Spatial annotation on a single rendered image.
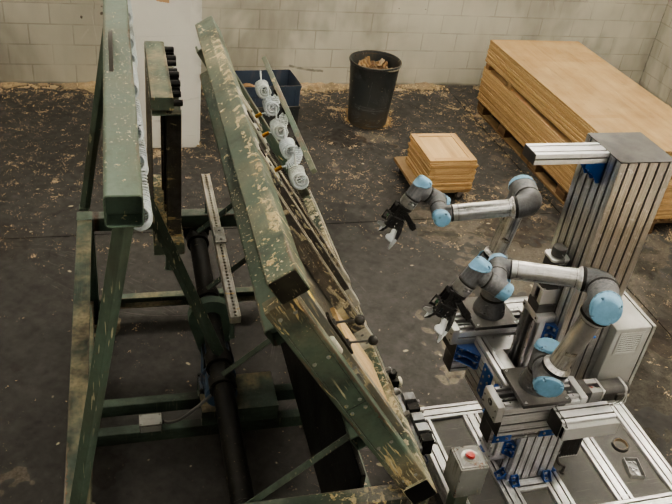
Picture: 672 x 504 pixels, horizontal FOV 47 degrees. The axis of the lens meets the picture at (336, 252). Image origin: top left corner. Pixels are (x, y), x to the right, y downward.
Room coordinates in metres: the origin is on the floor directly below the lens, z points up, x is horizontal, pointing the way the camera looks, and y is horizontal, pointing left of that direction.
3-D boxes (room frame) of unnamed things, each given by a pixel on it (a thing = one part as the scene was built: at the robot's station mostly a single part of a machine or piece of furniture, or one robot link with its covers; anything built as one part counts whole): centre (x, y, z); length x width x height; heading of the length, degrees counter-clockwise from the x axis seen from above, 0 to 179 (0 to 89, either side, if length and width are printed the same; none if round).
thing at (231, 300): (3.26, 0.61, 1.00); 1.30 x 0.05 x 0.04; 18
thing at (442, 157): (5.99, -0.73, 0.20); 0.61 x 0.53 x 0.40; 19
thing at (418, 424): (2.50, -0.43, 0.69); 0.50 x 0.14 x 0.24; 18
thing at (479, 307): (2.92, -0.75, 1.09); 0.15 x 0.15 x 0.10
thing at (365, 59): (7.15, -0.13, 0.33); 0.52 x 0.51 x 0.65; 19
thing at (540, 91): (6.81, -2.15, 0.39); 2.46 x 1.05 x 0.78; 19
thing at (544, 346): (2.45, -0.92, 1.20); 0.13 x 0.12 x 0.14; 174
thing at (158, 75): (3.47, 0.94, 1.38); 0.70 x 0.15 x 0.85; 18
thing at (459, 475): (2.10, -0.63, 0.84); 0.12 x 0.12 x 0.18; 18
